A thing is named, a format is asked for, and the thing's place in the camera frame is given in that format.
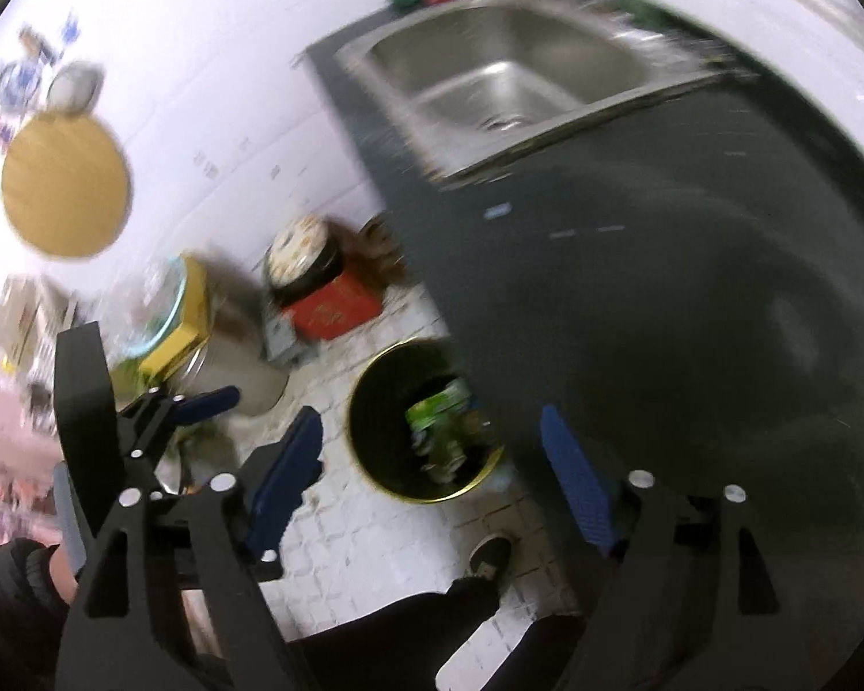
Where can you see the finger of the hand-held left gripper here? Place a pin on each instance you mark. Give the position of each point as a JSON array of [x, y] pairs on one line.
[[209, 404], [270, 567]]

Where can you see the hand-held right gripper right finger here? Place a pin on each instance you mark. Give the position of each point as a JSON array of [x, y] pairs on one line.
[[576, 482]]

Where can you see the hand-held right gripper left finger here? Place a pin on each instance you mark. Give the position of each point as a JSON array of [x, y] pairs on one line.
[[288, 475]]

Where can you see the black trash bin gold rim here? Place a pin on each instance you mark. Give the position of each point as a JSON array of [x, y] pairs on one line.
[[385, 446]]

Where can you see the green pouch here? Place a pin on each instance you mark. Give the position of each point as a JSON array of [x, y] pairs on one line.
[[439, 410]]

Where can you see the person's left forearm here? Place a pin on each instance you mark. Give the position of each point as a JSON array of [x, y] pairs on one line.
[[11, 612]]

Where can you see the person's left hand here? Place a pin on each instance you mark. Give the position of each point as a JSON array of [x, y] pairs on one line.
[[61, 579]]

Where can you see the steel pot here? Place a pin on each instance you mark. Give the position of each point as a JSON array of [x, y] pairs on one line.
[[237, 367]]

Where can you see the yellow box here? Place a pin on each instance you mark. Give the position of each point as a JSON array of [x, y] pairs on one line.
[[183, 324]]

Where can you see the small grey carton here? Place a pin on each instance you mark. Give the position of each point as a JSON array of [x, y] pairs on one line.
[[284, 342]]

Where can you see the glass bowl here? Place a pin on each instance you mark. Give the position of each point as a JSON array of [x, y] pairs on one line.
[[147, 309]]

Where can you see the person's black shoe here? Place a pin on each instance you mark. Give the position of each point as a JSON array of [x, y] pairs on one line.
[[489, 558]]

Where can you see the person's black trouser leg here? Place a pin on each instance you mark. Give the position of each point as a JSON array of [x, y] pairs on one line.
[[389, 640], [525, 651]]

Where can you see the red box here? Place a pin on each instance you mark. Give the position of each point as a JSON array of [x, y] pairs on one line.
[[331, 309]]

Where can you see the black pot patterned lid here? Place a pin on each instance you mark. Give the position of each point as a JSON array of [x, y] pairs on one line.
[[302, 255]]

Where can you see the round wooden board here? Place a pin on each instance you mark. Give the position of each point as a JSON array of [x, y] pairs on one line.
[[65, 187]]

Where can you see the brown basket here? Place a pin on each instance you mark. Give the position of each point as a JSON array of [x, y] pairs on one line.
[[381, 241]]

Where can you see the metal bowl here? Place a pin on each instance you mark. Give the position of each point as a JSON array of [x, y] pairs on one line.
[[75, 86]]

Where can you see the stainless steel sink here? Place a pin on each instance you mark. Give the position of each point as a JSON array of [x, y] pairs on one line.
[[504, 79]]

